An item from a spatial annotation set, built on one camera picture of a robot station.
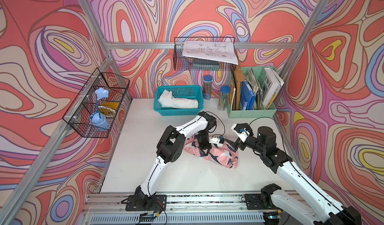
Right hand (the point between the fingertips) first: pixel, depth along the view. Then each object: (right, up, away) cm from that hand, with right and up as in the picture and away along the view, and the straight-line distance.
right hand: (233, 133), depth 78 cm
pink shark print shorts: (-4, -12, +2) cm, 13 cm away
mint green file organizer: (+27, +39, +27) cm, 55 cm away
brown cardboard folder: (+7, +33, +13) cm, 37 cm away
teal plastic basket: (-20, +27, +41) cm, 53 cm away
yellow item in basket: (-62, +13, -7) cm, 64 cm away
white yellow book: (+32, +30, +16) cm, 47 cm away
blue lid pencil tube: (-11, +30, +33) cm, 46 cm away
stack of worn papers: (+18, +34, +19) cm, 43 cm away
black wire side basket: (-71, +13, -5) cm, 72 cm away
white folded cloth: (-40, +20, +30) cm, 54 cm away
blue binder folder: (+15, +22, +19) cm, 32 cm away
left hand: (-13, -13, +10) cm, 21 cm away
